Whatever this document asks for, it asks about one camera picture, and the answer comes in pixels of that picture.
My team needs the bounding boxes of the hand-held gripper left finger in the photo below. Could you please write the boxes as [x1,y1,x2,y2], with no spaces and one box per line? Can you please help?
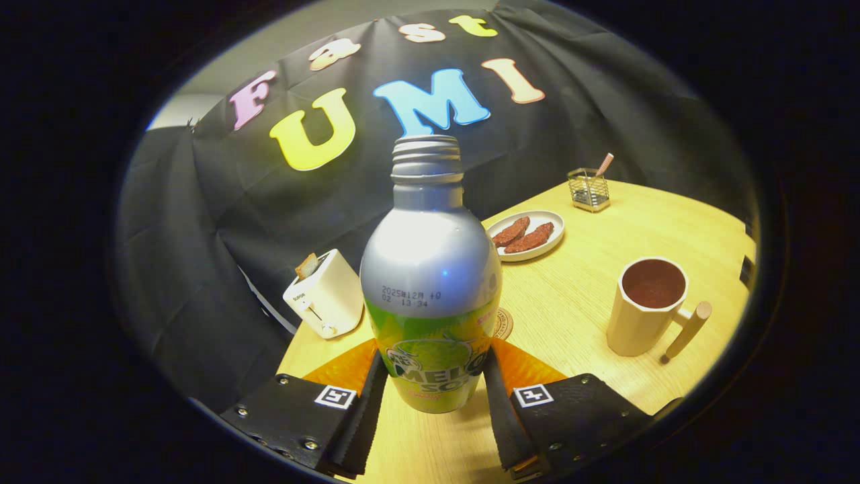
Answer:
[220,338,390,481]

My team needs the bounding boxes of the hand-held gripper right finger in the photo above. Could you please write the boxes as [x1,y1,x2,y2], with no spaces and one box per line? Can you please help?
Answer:
[482,337,654,482]

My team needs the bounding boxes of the cream cup with wooden handle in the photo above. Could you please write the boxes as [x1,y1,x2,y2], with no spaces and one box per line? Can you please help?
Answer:
[606,256,713,365]

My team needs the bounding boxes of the silver green juice bottle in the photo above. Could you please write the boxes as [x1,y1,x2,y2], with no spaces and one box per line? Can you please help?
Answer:
[359,134,503,414]

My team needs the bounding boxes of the white toaster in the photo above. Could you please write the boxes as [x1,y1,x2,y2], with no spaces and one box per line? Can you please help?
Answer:
[283,249,365,339]

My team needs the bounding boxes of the wooden table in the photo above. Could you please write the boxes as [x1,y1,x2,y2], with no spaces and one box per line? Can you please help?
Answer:
[275,178,759,484]

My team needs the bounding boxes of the white stand pole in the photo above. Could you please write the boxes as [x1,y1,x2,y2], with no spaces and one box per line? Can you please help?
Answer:
[239,266,296,333]

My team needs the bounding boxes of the brown meat piece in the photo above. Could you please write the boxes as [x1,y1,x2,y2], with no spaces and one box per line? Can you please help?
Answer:
[492,216,531,248]
[504,222,555,254]

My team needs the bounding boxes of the white oval plate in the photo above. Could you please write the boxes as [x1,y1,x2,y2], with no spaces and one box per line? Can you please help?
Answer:
[485,210,566,263]

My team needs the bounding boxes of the black backdrop cloth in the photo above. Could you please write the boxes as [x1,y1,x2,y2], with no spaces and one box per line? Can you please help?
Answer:
[118,0,760,414]

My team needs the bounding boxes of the wire mesh holder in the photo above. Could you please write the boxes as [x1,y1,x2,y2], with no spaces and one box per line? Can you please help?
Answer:
[567,167,611,213]

